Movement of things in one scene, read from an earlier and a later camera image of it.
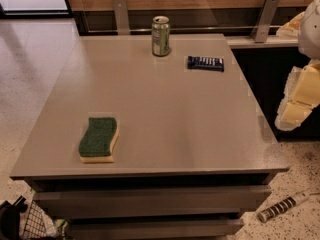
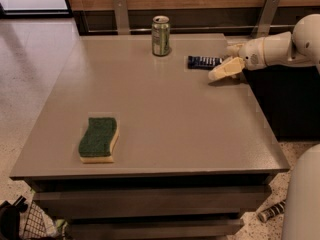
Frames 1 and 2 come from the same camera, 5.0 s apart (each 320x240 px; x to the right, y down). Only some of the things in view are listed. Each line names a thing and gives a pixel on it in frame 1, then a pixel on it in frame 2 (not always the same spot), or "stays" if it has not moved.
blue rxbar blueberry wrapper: [194, 62] stays
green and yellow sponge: [96, 145] stays
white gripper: [310, 29] to [250, 56]
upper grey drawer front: [156, 202] stays
